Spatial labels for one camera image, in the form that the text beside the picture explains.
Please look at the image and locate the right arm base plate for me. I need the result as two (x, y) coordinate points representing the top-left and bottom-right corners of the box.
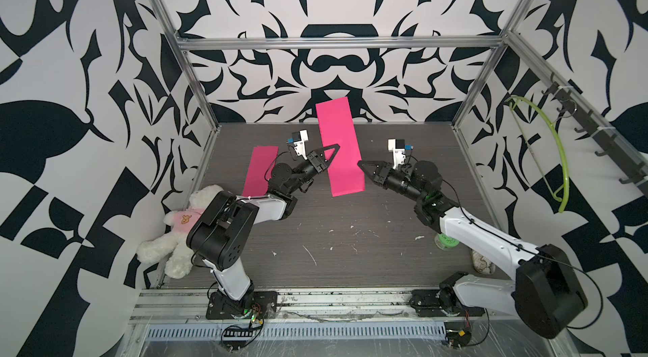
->
(408, 289), (485, 317)

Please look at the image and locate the small electronics board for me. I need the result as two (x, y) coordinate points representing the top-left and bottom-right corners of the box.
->
(445, 328), (472, 350)
(220, 325), (263, 345)

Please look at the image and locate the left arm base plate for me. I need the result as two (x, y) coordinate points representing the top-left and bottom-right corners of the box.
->
(205, 291), (278, 320)

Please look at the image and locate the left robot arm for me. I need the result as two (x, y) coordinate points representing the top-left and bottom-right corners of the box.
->
(186, 144), (340, 314)

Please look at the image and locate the green hoop hanger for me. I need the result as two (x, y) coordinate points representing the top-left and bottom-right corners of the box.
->
(505, 95), (571, 214)

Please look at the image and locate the black wall hook rail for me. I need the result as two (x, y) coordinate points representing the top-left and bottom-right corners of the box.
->
(543, 73), (647, 197)

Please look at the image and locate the right small electronics board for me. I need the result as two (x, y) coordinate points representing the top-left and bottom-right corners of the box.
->
(445, 328), (472, 350)

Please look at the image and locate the left small electronics board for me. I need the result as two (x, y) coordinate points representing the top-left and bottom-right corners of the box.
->
(220, 325), (263, 345)

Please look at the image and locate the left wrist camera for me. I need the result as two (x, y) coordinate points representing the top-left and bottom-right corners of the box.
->
(287, 129), (309, 160)

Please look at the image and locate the white teddy bear pink shirt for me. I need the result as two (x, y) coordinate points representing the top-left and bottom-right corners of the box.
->
(136, 185), (223, 279)

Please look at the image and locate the green lidded jar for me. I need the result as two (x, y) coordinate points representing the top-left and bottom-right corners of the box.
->
(435, 234), (461, 251)

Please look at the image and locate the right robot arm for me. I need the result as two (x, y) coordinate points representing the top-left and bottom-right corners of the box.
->
(358, 160), (588, 339)

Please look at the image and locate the patterned cream pouch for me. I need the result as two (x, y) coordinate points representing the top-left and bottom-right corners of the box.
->
(471, 251), (496, 275)

